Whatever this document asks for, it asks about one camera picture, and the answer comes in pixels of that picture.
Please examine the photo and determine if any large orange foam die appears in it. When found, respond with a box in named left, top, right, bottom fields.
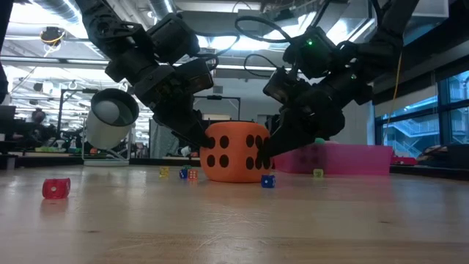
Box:
left=199, top=120, right=274, bottom=183

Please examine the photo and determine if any large teal foam die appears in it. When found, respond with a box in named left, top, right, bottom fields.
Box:
left=289, top=137, right=328, bottom=172

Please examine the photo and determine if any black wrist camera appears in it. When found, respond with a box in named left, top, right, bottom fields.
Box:
left=262, top=67, right=300, bottom=107
left=182, top=58, right=215, bottom=97

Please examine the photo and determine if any person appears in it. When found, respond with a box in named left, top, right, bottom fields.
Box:
left=21, top=108, right=56, bottom=147

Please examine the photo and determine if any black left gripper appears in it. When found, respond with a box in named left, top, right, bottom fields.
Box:
left=132, top=65, right=217, bottom=149

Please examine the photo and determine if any black overhead camera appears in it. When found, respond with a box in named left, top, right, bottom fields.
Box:
left=40, top=26, right=67, bottom=47

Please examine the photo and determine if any large glass window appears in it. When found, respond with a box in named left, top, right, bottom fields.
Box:
left=373, top=69, right=469, bottom=155

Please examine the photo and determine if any small red die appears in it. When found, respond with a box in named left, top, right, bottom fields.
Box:
left=42, top=177, right=72, bottom=200

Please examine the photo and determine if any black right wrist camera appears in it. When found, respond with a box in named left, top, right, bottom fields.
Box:
left=262, top=67, right=300, bottom=107

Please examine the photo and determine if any red box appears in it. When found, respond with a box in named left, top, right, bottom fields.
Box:
left=390, top=155, right=418, bottom=166

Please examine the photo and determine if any pink translucent plastic bin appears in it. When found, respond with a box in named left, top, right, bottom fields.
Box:
left=273, top=143, right=394, bottom=176

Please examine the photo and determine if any black computer monitor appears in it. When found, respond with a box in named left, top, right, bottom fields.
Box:
left=0, top=105, right=18, bottom=144

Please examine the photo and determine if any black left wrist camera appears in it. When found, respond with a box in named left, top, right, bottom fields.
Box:
left=182, top=58, right=215, bottom=97

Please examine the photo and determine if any green desk object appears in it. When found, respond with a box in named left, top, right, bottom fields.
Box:
left=34, top=145, right=67, bottom=153

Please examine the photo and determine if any black robot station frame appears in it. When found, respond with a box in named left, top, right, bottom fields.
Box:
left=193, top=94, right=242, bottom=122

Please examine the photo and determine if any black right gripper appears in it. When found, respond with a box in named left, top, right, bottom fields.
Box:
left=258, top=86, right=346, bottom=159

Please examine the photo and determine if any white cylindrical container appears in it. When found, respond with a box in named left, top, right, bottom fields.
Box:
left=84, top=87, right=141, bottom=150

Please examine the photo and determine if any white container stand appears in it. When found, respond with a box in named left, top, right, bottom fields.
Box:
left=82, top=122, right=132, bottom=168

